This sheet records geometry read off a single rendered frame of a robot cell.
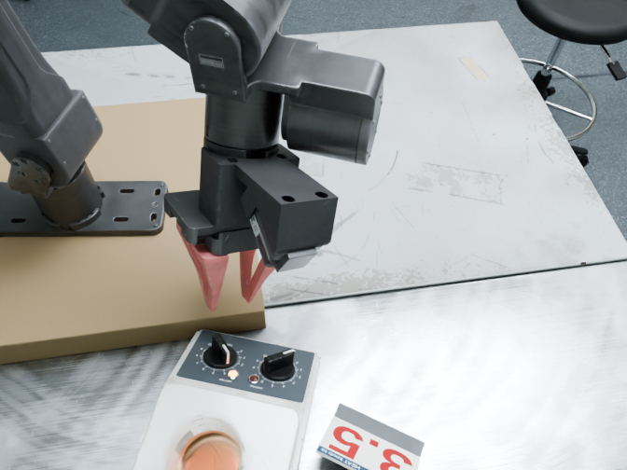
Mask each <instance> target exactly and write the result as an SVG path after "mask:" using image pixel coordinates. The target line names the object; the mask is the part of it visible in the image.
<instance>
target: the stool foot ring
mask: <svg viewBox="0 0 627 470"><path fill-rule="evenodd" d="M519 59H520V61H521V63H523V62H525V63H531V64H536V65H540V66H544V64H545V63H544V62H542V61H538V60H533V59H525V58H519ZM552 70H553V71H556V72H558V73H560V74H562V75H563V76H566V77H567V78H569V79H570V80H572V81H573V82H574V83H575V84H577V85H578V86H579V87H580V88H581V89H582V90H583V92H584V93H585V94H586V96H587V97H588V99H589V101H590V104H591V107H592V117H588V116H586V115H583V114H581V113H579V112H576V111H574V110H571V109H568V108H566V107H563V106H560V105H558V104H554V103H552V102H549V101H547V98H548V96H551V95H553V94H554V93H555V88H554V87H549V88H547V89H546V91H545V93H544V95H543V96H542V99H543V101H544V102H545V104H546V106H548V107H551V108H553V109H556V110H559V111H562V112H565V113H567V114H569V115H572V116H575V117H578V118H583V119H585V120H588V121H590V122H589V124H588V126H587V127H586V128H585V129H584V130H583V131H580V132H579V133H577V134H574V135H572V136H568V137H565V139H566V140H567V142H570V141H573V140H576V139H578V138H579V137H581V136H583V135H584V134H586V133H587V132H588V131H589V130H590V129H591V128H592V126H593V125H594V123H595V120H596V117H597V107H596V103H595V100H594V99H593V97H592V94H591V93H590V92H589V90H588V89H587V88H586V87H585V85H584V84H583V83H581V82H580V81H579V80H578V79H577V78H576V77H574V76H572V75H571V74H569V73H568V72H566V71H565V70H563V69H561V68H559V67H557V66H555V65H554V66H553V68H552Z"/></svg>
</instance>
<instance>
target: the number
mask: <svg viewBox="0 0 627 470"><path fill-rule="evenodd" d="M322 447H324V448H326V449H329V450H331V451H333V452H335V453H337V454H339V455H341V456H342V457H344V458H347V459H349V460H351V461H353V462H355V463H358V464H360V465H362V466H364V467H366V468H368V469H369V470H415V467H416V463H417V459H414V458H412V457H411V456H409V455H407V454H405V453H403V452H401V451H399V450H397V449H394V448H392V447H389V446H387V445H385V444H384V443H382V442H380V441H378V440H376V439H374V438H372V437H370V436H368V435H364V434H362V433H360V432H358V431H357V430H355V429H353V428H351V427H349V426H347V425H345V424H343V423H341V422H337V421H334V422H333V424H332V426H331V428H330V430H329V432H328V434H327V437H326V439H325V441H324V443H323V445H322Z"/></svg>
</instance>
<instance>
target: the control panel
mask: <svg viewBox="0 0 627 470"><path fill-rule="evenodd" d="M214 334H220V335H221V336H222V338H223V339H224V340H225V341H226V343H227V344H228V346H230V347H231V348H233V349H234V350H235V351H236V352H237V354H238V358H237V362H236V363H235V364H234V365H233V366H230V367H228V368H213V367H210V366H208V365H207V364H206V363H205V362H204V360H203V354H204V352H205V351H206V350H207V349H208V348H210V347H212V336H213V335H214ZM288 349H291V350H295V356H294V363H293V364H294V366H295V373H294V375H293V377H292V378H290V379H289V380H284V381H275V380H270V379H268V378H266V377H265V376H264V375H263V374H262V372H261V364H262V362H263V361H264V358H265V357H266V356H269V355H272V354H275V353H279V352H282V351H285V350H288ZM313 361H314V352H307V351H303V350H298V349H294V348H289V347H285V346H280V345H275V344H270V343H267V342H262V341H257V340H252V339H245V338H240V337H235V336H231V335H226V334H221V333H217V332H213V331H208V330H202V332H201V334H200V335H199V336H198V338H197V340H196V341H195V343H194V345H193V347H192V348H191V350H190V352H189V353H188V356H187V357H186V359H185V361H184V363H183V364H182V366H181V367H180V368H179V370H178V372H177V374H176V376H178V377H181V378H185V379H190V380H197V381H202V382H207V383H211V384H215V385H220V386H224V387H229V388H232V389H237V390H242V391H246V392H250V393H255V394H263V395H267V396H271V397H276V398H280V399H285V400H289V401H293V402H298V403H302V402H303V400H304V396H305V392H306V388H307V384H308V380H309V377H310V373H311V369H312V365H313ZM232 370H234V371H236V372H237V376H236V377H231V376H229V372H230V371H232ZM252 375H256V376H258V380H257V381H251V380H250V377H251V376H252Z"/></svg>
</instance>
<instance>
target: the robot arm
mask: <svg viewBox="0 0 627 470"><path fill-rule="evenodd" d="M121 1H122V3H123V4H124V5H125V6H126V7H127V8H128V9H129V10H131V11H132V12H133V13H135V14H136V15H138V16H139V17H140V18H142V19H143V20H144V21H146V22H148V23H149V24H150V27H149V29H148V31H147V34H148V35H150V36H151V37H153V38H154V39H156V40H157V41H158V42H160V43H161V44H162V45H164V46H165V47H166V48H167V49H169V50H170V51H172V52H173V53H174V54H176V55H177V56H179V57H180V58H181V59H183V60H184V61H185V62H187V63H189V67H190V72H191V75H192V80H193V85H194V89H195V92H198V93H203V94H205V112H204V133H203V134H204V137H203V147H202V151H201V174H200V189H198V190H189V191H179V192H170V193H169V190H168V187H167V185H166V183H165V182H163V181H94V179H93V176H92V174H91V171H90V169H89V167H88V164H87V162H86V160H85V158H86V157H87V156H88V155H89V153H90V152H91V150H92V149H93V148H94V146H95V145H96V143H97V142H98V140H99V139H100V138H101V136H102V134H103V125H102V122H101V120H100V119H99V118H98V116H97V114H96V113H95V111H94V109H93V107H92V106H91V103H90V101H89V100H88V98H87V96H86V94H85V93H84V91H83V90H71V89H70V88H69V86H68V84H67V83H66V81H65V79H64V78H63V77H62V76H59V75H58V73H57V72H56V71H55V70H54V69H53V68H52V67H51V66H50V64H49V63H48V62H47V60H46V59H45V58H44V57H43V55H42V54H41V53H40V51H39V50H38V48H37V47H36V46H35V44H34V42H33V41H32V39H31V38H30V36H29V35H28V34H27V32H26V31H25V29H24V27H23V26H22V24H21V22H20V20H19V18H18V17H17V15H16V13H15V12H14V10H13V9H12V7H11V5H10V4H9V2H8V0H0V152H1V154H2V155H3V156H4V157H5V158H6V160H7V161H8V162H9V163H10V170H9V175H8V179H7V182H0V237H67V236H144V235H158V234H160V233H161V232H162V231H163V228H164V221H165V215H166V214H167V215H168V216H169V217H170V218H171V217H175V218H176V228H177V230H178V232H179V234H180V236H181V238H182V241H183V243H184V245H185V246H186V248H187V250H188V253H189V255H190V257H191V259H192V261H193V263H194V266H195V268H196V270H197V272H198V276H199V280H200V284H201V287H202V293H203V297H204V300H205V303H206V305H207V306H208V308H209V309H210V311H215V310H216V305H217V302H218V300H219V296H220V292H221V288H222V284H223V281H224V277H225V273H226V269H227V266H228V262H229V255H228V254H233V253H239V252H240V278H241V289H242V296H243V298H244V299H245V300H246V302H247V303H250V302H252V300H253V298H254V297H255V295H256V294H257V292H258V290H259V289H260V287H261V286H262V285H263V283H264V282H265V281H266V279H267V278H268V277H269V276H270V275H271V274H272V272H273V271H274V270H276V272H282V271H287V270H295V269H300V268H304V267H305V266H306V265H307V264H308V263H309V262H310V261H311V260H312V259H313V258H314V257H315V256H316V255H317V252H316V251H317V250H319V249H320V248H321V247H322V246H324V245H328V244H329V243H330V242H331V238H332V232H333V227H334V221H335V215H336V210H337V205H338V199H339V197H337V196H336V195H335V194H333V193H332V192H331V191H329V190H328V189H327V188H325V187H324V186H322V185H321V184H320V183H318V182H317V181H315V180H314V179H313V178H312V177H311V176H310V175H308V174H307V173H305V172H304V171H303V170H301V169H300V168H299V166H300V158H299V157H298V156H296V155H295V154H294V153H292V152H291V151H290V150H288V149H287V148H286V147H284V146H283V145H281V144H278V143H279V135H280V128H281V136H282V139H283V140H286V144H287V147H288V148H289V149H291V150H296V151H300V152H304V153H309V154H314V155H318V156H322V157H327V158H332V159H339V160H344V161H349V162H353V163H357V164H362V165H367V164H368V161H369V157H370V155H371V154H370V153H371V149H372V147H373V143H374V139H375V134H376V133H377V126H378V122H379V117H380V113H381V107H382V104H383V80H384V73H385V68H384V66H383V64H382V63H381V62H379V61H377V60H373V59H368V58H363V57H358V56H353V55H348V54H342V53H338V52H332V51H327V50H322V49H318V43H317V42H314V41H308V40H303V39H297V38H293V37H287V36H283V35H281V32H282V19H283V17H284V15H285V14H286V11H287V9H288V8H289V5H290V3H291V0H121ZM284 95H285V96H284ZM282 111H283V112H282ZM159 194H160V195H159ZM157 195H159V196H157ZM155 218H156V220H155V221H153V220H154V219H155ZM256 249H259V251H260V254H261V259H260V261H259V263H258V266H257V268H256V270H255V272H254V275H253V277H252V279H251V275H252V264H253V260H254V255H255V252H256Z"/></svg>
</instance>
